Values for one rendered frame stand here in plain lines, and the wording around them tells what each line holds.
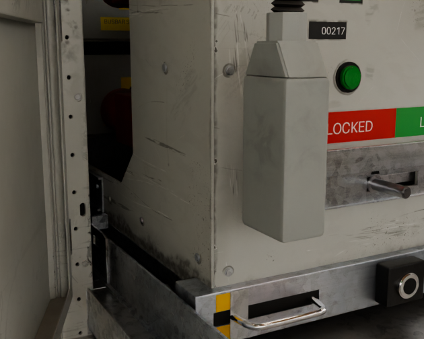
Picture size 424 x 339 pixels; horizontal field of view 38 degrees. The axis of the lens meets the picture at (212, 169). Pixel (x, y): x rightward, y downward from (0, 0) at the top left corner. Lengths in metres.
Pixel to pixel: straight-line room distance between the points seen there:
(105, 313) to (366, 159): 0.37
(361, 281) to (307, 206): 0.23
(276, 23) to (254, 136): 0.10
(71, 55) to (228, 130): 0.27
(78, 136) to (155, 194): 0.14
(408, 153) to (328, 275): 0.16
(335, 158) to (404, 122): 0.14
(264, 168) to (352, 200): 0.20
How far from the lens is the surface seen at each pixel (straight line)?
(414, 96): 0.77
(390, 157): 0.70
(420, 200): 0.81
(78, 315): 0.89
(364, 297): 0.77
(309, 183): 0.54
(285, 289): 0.69
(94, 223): 0.94
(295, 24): 0.54
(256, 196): 0.57
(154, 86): 0.74
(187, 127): 0.66
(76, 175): 0.83
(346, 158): 0.66
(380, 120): 0.74
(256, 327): 0.64
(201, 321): 0.61
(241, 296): 0.66
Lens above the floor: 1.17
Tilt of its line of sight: 11 degrees down
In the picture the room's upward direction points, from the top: straight up
